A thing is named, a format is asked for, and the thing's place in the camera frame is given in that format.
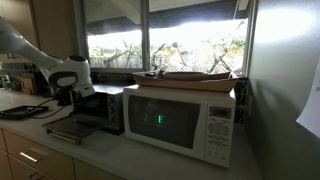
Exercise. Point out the white microwave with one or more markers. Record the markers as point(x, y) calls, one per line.
point(163, 120)

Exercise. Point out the wooden serving tray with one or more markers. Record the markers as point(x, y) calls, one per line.
point(186, 85)

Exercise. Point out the wooden wall cabinet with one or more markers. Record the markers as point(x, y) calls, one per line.
point(50, 26)

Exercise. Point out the wooden knife block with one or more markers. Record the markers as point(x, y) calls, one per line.
point(30, 83)

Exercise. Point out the wooden base cabinet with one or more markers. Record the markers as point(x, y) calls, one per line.
point(53, 160)

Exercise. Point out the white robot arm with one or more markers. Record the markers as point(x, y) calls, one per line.
point(71, 66)

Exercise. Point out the window frame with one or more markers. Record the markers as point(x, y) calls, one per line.
point(145, 33)

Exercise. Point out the black flat tray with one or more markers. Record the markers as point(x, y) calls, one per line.
point(20, 111)

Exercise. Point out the silver toaster oven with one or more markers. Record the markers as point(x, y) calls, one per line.
point(115, 110)

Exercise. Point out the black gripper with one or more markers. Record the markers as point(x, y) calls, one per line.
point(77, 101)

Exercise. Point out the wooden bowl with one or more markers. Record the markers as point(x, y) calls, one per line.
point(196, 76)

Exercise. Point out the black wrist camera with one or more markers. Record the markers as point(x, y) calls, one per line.
point(62, 97)

